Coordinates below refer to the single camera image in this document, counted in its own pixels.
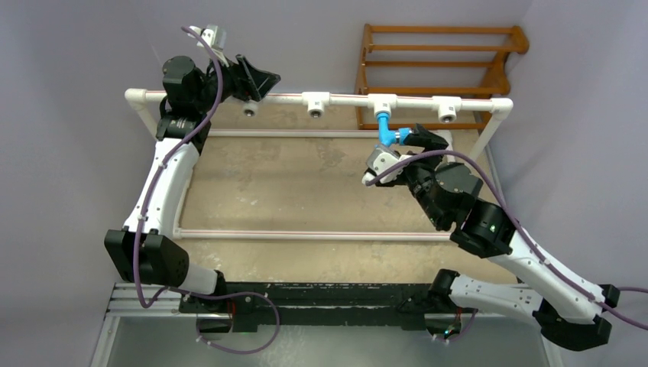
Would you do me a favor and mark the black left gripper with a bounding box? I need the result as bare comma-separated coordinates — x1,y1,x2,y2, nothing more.
195,52,278,113

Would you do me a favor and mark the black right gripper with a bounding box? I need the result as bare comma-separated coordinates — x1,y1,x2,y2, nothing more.
374,123,448,229

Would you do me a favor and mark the blue plastic water faucet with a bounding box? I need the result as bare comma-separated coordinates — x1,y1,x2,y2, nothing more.
376,112,413,147

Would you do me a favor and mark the white PVC pipe frame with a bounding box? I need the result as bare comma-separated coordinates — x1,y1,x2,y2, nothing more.
125,92,514,242

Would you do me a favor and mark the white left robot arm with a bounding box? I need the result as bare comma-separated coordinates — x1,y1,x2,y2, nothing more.
104,55,280,313

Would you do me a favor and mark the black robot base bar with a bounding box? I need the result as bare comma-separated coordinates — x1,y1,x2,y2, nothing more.
180,281,472,338

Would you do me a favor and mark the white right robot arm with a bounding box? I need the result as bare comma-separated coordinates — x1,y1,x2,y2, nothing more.
363,125,620,352

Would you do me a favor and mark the wooden rack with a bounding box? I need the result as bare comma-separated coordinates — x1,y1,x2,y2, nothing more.
355,24,530,99

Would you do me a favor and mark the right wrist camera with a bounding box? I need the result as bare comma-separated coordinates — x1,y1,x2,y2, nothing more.
361,144,413,187

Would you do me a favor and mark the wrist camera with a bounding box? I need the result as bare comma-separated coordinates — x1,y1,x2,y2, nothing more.
361,144,413,187
188,24,229,66

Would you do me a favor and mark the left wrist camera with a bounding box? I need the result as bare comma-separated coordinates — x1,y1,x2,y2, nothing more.
188,24,229,66

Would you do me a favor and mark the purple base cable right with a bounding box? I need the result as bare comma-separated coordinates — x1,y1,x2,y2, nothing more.
433,309,478,346

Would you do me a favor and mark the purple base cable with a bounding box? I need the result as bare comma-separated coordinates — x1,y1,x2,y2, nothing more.
433,309,478,346
196,291,281,356

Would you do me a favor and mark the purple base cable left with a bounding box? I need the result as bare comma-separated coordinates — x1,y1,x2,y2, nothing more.
196,291,281,356

